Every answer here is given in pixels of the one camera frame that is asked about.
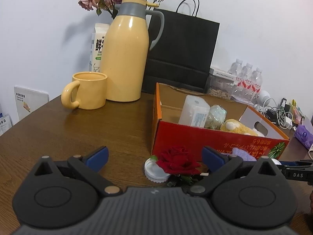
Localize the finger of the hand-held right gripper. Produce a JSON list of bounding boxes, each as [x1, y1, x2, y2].
[[278, 164, 313, 173], [281, 160, 313, 166]]

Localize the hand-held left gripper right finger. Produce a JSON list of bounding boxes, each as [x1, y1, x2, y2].
[[188, 146, 278, 197]]

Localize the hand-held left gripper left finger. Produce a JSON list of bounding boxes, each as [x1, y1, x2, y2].
[[34, 146, 123, 197]]

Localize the red cardboard box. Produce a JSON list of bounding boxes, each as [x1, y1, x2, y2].
[[151, 82, 290, 163]]

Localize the purple cloth pouch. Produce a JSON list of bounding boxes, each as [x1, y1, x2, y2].
[[221, 148, 257, 162]]

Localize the red artificial rose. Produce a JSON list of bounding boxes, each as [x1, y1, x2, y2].
[[150, 147, 208, 185]]

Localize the yellow and white plush toy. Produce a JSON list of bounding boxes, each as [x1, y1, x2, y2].
[[220, 119, 267, 137]]

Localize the clear plastic bag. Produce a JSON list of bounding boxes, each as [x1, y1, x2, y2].
[[205, 105, 227, 130]]

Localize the white plastic container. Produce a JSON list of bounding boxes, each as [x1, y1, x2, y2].
[[178, 95, 211, 128]]

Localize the white bottle cap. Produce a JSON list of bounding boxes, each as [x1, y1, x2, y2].
[[144, 158, 171, 183]]

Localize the purple tissue packet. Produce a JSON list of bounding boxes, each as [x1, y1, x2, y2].
[[293, 124, 313, 150]]

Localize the colourful snack bag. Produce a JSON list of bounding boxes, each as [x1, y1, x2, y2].
[[291, 99, 306, 124]]

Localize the black charger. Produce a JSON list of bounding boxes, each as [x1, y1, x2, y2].
[[265, 109, 278, 121]]

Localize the yellow mug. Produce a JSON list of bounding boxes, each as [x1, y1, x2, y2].
[[61, 72, 108, 110]]

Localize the clear container of nuts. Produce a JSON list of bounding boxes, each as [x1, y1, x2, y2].
[[207, 73, 236, 101]]

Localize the small white fan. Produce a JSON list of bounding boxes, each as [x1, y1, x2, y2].
[[254, 90, 271, 110]]

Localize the flat white box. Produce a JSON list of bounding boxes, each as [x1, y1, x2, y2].
[[210, 67, 236, 78]]

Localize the blue and white packets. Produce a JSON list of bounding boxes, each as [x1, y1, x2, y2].
[[0, 114, 13, 136]]

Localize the yellow thermos jug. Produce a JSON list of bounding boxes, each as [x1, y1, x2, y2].
[[100, 0, 165, 102]]

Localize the white milk carton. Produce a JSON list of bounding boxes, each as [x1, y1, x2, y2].
[[88, 23, 111, 73]]

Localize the black paper bag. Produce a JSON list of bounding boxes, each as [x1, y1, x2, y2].
[[142, 0, 220, 95]]

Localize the tangled white charging cables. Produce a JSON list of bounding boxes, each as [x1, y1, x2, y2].
[[254, 98, 294, 129]]

